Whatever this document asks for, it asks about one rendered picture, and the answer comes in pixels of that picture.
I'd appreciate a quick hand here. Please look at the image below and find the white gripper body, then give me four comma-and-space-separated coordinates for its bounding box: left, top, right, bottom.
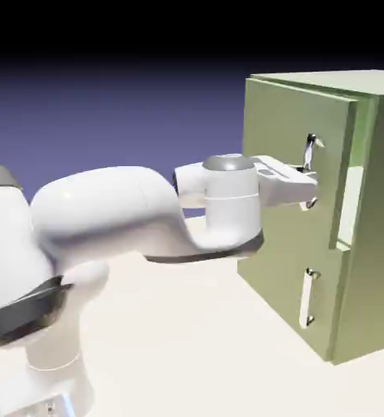
255, 155, 319, 208

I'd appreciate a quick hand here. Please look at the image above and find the silver curved door handle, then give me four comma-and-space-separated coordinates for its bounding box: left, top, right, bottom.
299, 132, 325, 211

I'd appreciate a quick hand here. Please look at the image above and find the tall green cabinet door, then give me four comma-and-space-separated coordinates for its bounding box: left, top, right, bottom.
237, 77, 357, 261

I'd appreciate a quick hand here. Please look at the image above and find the green cabinet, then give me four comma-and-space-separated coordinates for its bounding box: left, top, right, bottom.
236, 69, 384, 367

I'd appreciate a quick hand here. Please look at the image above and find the short green cabinet door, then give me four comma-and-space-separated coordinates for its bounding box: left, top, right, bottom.
236, 242, 351, 362

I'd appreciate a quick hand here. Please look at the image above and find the white straight door handle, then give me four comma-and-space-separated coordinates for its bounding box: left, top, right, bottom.
298, 267, 322, 330

